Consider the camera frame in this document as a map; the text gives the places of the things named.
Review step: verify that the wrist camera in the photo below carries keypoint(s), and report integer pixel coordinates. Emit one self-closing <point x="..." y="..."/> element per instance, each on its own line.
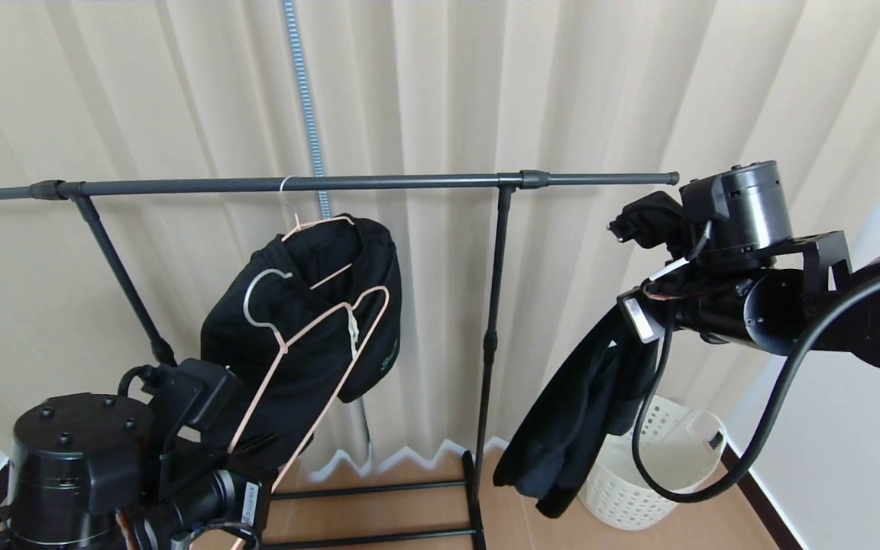
<point x="650" y="218"/>
<point x="195" y="397"/>

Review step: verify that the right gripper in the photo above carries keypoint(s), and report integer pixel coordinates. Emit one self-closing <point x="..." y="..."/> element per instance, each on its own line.
<point x="738" y="309"/>

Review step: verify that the beige curtain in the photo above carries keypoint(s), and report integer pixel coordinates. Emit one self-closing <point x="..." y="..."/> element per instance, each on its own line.
<point x="562" y="92"/>

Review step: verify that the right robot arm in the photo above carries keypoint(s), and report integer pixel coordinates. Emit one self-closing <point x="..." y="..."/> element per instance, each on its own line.
<point x="745" y="206"/>

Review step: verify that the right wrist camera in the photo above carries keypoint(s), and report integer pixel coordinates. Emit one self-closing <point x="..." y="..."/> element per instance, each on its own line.
<point x="650" y="218"/>

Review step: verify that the pink clothes hanger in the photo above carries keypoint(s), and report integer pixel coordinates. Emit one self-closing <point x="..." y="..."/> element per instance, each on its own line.
<point x="296" y="225"/>
<point x="287" y="345"/>

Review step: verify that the heap of clothes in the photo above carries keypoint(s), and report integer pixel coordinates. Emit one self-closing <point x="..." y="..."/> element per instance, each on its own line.
<point x="562" y="443"/>

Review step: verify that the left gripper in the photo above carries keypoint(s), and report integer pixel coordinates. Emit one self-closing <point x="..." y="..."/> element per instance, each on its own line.
<point x="218" y="512"/>

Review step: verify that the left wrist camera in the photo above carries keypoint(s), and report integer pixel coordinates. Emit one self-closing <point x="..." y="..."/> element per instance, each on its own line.
<point x="195" y="397"/>

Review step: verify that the black clothes rack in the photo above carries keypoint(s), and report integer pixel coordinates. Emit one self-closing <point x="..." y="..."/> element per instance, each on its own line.
<point x="409" y="182"/>

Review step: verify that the white laundry basket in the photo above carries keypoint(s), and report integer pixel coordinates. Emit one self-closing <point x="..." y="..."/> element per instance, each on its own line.
<point x="677" y="458"/>

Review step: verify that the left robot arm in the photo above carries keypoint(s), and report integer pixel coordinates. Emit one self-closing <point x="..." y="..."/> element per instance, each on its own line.
<point x="73" y="466"/>

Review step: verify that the black shorts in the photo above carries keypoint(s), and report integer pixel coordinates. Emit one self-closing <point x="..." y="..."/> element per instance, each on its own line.
<point x="310" y="367"/>

